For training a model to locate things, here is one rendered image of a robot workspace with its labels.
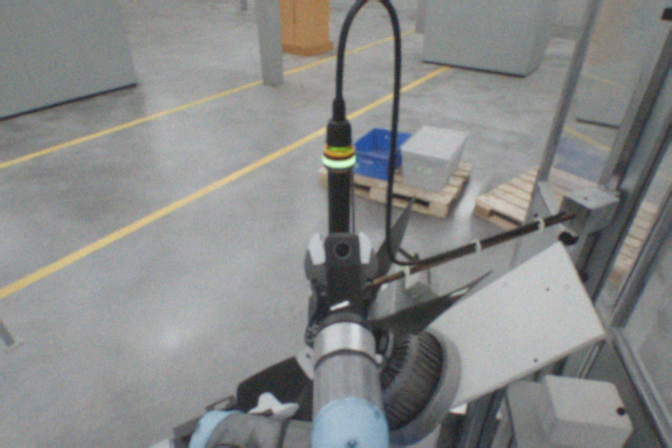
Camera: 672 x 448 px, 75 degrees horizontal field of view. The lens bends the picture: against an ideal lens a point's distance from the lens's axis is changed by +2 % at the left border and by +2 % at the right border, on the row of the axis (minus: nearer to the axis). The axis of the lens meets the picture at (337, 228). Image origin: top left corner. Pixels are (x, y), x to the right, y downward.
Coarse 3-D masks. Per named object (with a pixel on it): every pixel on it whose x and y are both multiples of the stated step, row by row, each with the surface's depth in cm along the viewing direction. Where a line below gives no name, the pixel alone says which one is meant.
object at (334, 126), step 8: (336, 104) 55; (344, 104) 55; (336, 112) 55; (344, 112) 56; (328, 120) 57; (336, 120) 56; (344, 120) 56; (328, 128) 56; (336, 128) 56; (344, 128) 56; (328, 136) 57; (336, 136) 56; (344, 136) 56; (328, 144) 57; (336, 144) 57; (344, 144) 57
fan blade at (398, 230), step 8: (408, 208) 100; (400, 216) 95; (408, 216) 108; (400, 224) 101; (392, 232) 97; (400, 232) 105; (384, 240) 95; (392, 240) 101; (400, 240) 109; (384, 248) 97; (392, 248) 104; (376, 256) 95; (384, 256) 100; (384, 264) 102; (384, 272) 104; (376, 288) 102
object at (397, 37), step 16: (368, 0) 50; (384, 0) 51; (352, 16) 50; (400, 32) 54; (400, 48) 55; (336, 64) 53; (400, 64) 56; (336, 80) 54; (336, 96) 55; (528, 224) 89; (480, 240) 85; (432, 256) 81
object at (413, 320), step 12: (432, 300) 72; (444, 300) 68; (456, 300) 65; (396, 312) 77; (408, 312) 72; (420, 312) 68; (432, 312) 65; (372, 324) 76; (384, 324) 72; (396, 324) 68; (408, 324) 65; (420, 324) 63
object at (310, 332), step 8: (312, 320) 96; (312, 328) 93; (384, 328) 93; (304, 336) 93; (312, 336) 92; (376, 336) 91; (384, 336) 91; (312, 344) 88; (376, 344) 90; (384, 344) 90; (376, 352) 89
